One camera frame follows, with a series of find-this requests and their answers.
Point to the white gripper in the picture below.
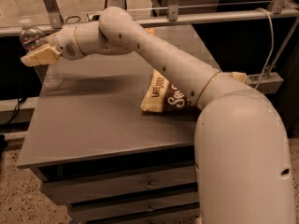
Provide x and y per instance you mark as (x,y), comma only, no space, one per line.
(64,46)

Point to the clear plastic water bottle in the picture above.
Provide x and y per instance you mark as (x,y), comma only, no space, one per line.
(32,38)

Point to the white power strip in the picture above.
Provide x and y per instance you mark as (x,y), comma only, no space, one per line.
(93,17)

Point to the grey drawer cabinet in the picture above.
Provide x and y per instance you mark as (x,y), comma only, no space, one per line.
(99,155)

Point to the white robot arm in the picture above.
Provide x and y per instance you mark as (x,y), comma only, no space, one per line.
(242,159)

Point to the brown sea salt chip bag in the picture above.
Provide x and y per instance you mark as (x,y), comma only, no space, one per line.
(163,97)

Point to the small orange fruit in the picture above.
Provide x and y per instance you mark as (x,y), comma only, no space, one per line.
(151,31)

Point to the grey metal railing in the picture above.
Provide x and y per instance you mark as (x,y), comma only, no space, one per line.
(82,11)

